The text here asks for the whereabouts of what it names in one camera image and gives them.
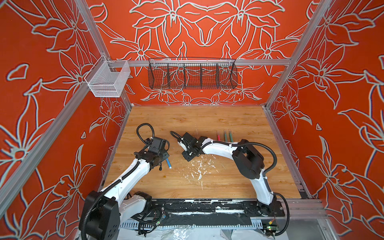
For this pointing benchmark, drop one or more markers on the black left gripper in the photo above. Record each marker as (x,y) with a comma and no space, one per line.
(165,153)

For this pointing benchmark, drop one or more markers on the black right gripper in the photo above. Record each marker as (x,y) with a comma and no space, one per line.
(185,157)

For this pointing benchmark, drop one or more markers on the blue pen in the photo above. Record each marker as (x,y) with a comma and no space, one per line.
(169,163)

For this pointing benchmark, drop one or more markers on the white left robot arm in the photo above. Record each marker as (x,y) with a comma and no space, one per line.
(103,211)

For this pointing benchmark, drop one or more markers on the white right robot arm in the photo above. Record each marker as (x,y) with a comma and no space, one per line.
(249,161)

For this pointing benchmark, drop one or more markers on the clear plastic bin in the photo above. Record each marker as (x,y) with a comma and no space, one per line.
(107,79)

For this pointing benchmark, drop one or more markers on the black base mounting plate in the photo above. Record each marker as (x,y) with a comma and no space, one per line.
(249,208)

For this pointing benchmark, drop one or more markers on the black wire basket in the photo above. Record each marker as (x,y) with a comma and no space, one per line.
(182,73)

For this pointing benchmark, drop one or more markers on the aluminium frame rails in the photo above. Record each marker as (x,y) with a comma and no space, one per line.
(18,179)

